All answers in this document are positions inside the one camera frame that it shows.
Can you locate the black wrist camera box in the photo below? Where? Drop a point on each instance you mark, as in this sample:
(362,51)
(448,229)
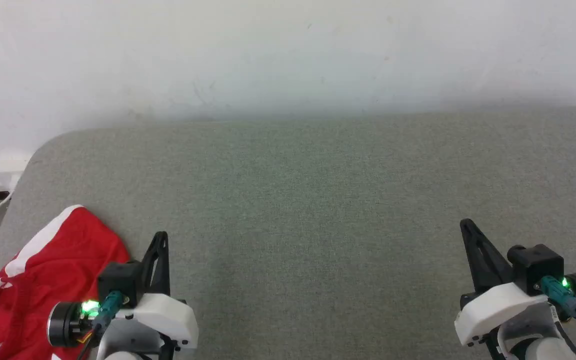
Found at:
(118,280)
(538,265)

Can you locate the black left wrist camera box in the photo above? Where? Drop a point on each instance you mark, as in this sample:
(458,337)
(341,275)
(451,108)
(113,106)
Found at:
(118,280)

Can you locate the grey-green fabric sofa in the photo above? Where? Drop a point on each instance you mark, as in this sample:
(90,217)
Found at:
(318,215)

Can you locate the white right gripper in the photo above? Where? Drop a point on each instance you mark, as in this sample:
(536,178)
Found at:
(498,307)

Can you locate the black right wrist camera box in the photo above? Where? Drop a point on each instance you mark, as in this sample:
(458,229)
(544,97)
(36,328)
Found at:
(538,265)

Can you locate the red shorts with white stripe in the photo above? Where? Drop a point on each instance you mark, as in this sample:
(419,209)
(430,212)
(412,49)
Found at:
(53,260)

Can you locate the white wall socket box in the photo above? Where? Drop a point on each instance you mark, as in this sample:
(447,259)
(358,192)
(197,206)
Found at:
(12,162)

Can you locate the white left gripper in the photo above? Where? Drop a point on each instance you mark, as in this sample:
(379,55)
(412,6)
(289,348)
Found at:
(168,315)

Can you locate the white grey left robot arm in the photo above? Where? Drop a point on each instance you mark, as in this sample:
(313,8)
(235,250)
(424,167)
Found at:
(128,342)

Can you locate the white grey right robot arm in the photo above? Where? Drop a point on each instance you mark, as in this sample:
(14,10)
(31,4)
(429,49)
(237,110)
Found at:
(533,340)

